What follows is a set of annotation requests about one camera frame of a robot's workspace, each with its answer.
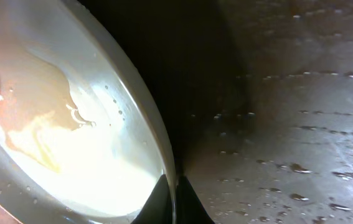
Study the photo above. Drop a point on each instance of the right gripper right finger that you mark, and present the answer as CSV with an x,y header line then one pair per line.
x,y
189,209

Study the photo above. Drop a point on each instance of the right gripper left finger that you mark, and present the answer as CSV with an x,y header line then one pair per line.
x,y
158,208

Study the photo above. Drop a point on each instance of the pale green plate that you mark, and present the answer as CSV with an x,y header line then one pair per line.
x,y
81,138

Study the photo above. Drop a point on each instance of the large brown serving tray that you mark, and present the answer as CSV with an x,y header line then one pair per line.
x,y
257,99

